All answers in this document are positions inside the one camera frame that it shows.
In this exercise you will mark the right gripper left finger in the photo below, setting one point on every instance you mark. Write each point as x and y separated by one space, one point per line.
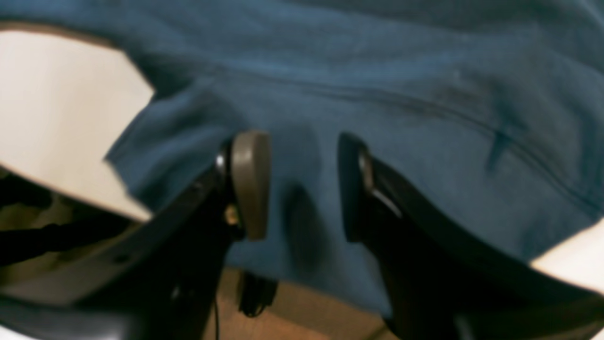
158 282

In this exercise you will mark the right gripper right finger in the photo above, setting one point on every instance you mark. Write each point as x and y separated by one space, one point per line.
442 282

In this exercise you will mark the dark blue t-shirt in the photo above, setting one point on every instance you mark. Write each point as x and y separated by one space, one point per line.
493 109

